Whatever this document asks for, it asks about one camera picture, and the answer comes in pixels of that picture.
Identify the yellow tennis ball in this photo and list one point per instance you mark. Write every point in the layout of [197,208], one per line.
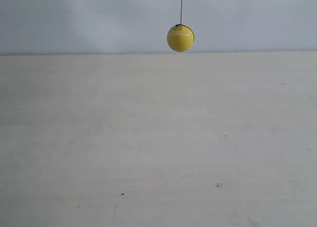
[180,38]

